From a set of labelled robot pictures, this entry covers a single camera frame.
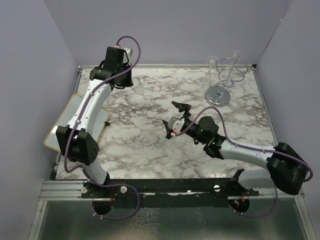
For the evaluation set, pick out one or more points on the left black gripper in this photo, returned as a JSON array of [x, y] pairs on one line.
[[127, 83]]

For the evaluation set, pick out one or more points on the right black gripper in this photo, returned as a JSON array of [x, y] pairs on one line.
[[183, 108]]

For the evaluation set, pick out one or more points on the clear wine glass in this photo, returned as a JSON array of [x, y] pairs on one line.
[[138, 88], [211, 62], [235, 55]]

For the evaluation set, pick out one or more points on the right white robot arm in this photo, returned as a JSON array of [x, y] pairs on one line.
[[280, 167]]

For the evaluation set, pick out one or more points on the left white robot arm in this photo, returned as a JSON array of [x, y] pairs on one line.
[[75, 139]]

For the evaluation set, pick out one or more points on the chrome wine glass rack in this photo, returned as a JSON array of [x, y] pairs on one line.
[[218, 95]]

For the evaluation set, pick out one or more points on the yellow framed whiteboard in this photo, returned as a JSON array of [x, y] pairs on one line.
[[69, 110]]

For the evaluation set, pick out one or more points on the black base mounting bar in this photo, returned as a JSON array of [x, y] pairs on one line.
[[167, 192]]

